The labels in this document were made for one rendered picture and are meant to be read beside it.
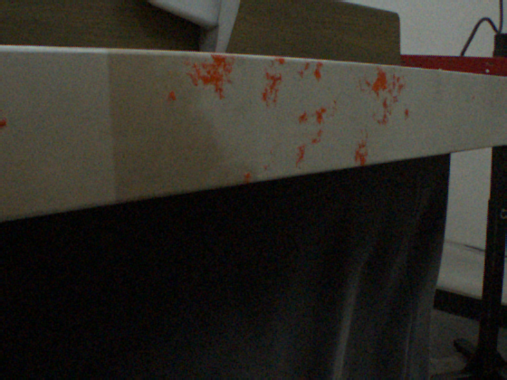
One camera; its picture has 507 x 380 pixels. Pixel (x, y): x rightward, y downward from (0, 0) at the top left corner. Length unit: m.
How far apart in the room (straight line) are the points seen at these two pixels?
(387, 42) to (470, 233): 2.07
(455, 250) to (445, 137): 2.28
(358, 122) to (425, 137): 0.05
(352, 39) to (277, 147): 0.25
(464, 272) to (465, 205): 0.31
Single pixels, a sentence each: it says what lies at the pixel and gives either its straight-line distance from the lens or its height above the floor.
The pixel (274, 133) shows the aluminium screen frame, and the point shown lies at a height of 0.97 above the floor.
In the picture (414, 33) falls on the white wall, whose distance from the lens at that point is 2.57.
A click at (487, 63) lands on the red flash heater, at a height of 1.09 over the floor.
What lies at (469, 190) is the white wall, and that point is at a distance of 2.44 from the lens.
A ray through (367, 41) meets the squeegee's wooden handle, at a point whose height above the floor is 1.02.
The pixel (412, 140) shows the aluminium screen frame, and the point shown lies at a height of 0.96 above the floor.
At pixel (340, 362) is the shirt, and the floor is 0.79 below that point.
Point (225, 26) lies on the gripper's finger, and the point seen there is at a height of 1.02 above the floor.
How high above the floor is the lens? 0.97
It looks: 10 degrees down
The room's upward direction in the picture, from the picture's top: 2 degrees counter-clockwise
